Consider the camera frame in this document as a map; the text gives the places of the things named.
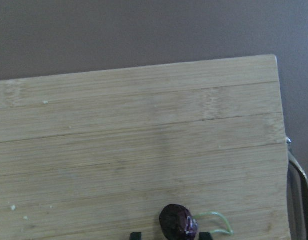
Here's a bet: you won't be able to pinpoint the dark red cherry pair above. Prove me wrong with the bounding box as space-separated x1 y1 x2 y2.
159 204 233 240

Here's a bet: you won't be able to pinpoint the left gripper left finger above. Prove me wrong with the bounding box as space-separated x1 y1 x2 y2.
129 232 142 240

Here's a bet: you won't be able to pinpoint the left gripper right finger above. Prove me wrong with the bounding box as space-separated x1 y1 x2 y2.
199 232 213 240

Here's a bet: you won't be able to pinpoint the wooden cutting board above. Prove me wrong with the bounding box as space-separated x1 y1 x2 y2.
0 55 290 240

